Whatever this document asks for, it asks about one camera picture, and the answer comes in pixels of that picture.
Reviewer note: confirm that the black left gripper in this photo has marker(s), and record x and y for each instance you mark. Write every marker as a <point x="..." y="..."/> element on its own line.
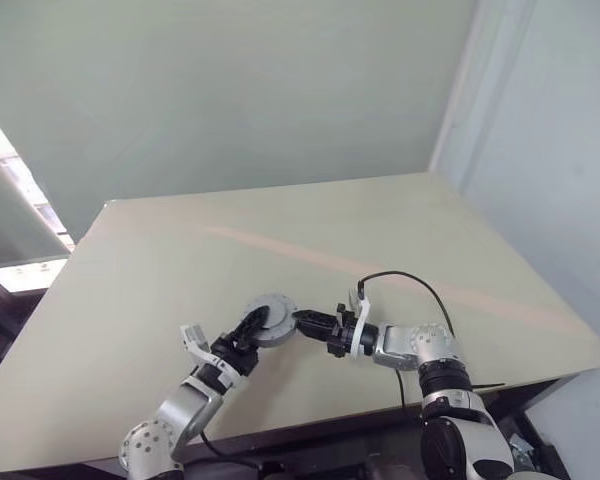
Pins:
<point x="236" y="354"/>

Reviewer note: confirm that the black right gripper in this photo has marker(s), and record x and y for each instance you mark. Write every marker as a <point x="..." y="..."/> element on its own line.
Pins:
<point x="341" y="334"/>

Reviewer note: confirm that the grey round rotor disc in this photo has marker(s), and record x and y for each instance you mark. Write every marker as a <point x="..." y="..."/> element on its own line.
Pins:
<point x="277" y="306"/>

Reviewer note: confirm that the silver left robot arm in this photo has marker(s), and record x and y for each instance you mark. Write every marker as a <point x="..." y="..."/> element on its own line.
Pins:
<point x="180" y="410"/>

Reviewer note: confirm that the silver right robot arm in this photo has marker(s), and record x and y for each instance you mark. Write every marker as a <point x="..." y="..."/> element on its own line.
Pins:
<point x="430" y="350"/>

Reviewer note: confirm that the white metal ledge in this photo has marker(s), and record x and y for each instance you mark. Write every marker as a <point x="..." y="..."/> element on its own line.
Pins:
<point x="27" y="272"/>

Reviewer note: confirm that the grey frosted window panel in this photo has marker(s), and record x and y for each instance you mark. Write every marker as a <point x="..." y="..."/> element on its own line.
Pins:
<point x="10" y="215"/>

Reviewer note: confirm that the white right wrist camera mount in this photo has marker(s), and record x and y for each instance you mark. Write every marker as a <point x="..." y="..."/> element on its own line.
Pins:
<point x="362" y="320"/>

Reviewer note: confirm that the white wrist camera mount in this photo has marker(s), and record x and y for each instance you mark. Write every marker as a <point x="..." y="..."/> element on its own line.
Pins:
<point x="362" y="320"/>
<point x="195" y="342"/>

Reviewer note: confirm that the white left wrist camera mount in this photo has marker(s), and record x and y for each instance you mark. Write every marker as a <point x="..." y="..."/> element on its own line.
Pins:
<point x="195" y="342"/>

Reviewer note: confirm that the small metal bracket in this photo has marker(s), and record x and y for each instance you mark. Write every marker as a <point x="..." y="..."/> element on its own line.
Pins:
<point x="520" y="449"/>

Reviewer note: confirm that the white wall corner post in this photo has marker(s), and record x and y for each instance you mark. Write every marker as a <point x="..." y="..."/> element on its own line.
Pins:
<point x="472" y="100"/>

